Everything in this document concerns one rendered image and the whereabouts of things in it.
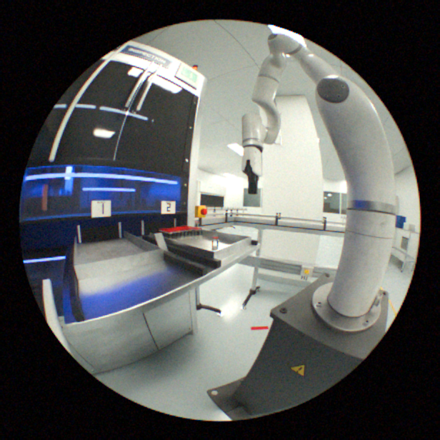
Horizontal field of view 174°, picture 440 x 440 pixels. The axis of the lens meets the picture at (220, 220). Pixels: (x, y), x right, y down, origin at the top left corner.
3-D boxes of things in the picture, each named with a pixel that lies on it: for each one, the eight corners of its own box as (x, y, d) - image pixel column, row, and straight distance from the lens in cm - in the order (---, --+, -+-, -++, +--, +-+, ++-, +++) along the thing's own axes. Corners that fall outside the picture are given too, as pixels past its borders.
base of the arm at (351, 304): (381, 294, 44) (399, 218, 41) (370, 344, 29) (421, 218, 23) (329, 278, 44) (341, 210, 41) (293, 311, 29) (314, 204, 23)
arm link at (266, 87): (283, 91, 77) (266, 143, 72) (253, 76, 70) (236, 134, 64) (296, 91, 70) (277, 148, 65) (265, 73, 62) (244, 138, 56)
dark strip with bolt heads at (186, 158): (180, 211, 79) (193, 94, 110) (186, 211, 82) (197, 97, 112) (181, 211, 78) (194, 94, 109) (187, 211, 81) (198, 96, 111)
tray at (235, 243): (150, 241, 65) (149, 232, 64) (191, 233, 81) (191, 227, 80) (213, 263, 40) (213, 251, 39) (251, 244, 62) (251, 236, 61)
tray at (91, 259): (76, 243, 69) (75, 236, 68) (124, 238, 72) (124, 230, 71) (78, 280, 37) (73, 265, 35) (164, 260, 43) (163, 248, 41)
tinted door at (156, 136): (113, 161, 64) (148, 72, 98) (187, 173, 85) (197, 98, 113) (114, 160, 64) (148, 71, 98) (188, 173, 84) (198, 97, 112)
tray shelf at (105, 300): (68, 249, 70) (67, 245, 69) (183, 233, 92) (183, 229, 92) (70, 333, 27) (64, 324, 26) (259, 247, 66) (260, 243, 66)
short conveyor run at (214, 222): (183, 235, 94) (184, 210, 93) (169, 231, 106) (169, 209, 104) (235, 226, 149) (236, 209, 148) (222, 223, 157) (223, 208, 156)
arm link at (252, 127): (257, 148, 65) (238, 143, 61) (256, 124, 71) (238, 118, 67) (269, 143, 59) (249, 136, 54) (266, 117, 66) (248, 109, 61)
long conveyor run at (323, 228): (211, 222, 165) (211, 208, 164) (218, 221, 178) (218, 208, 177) (382, 241, 161) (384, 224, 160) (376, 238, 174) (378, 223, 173)
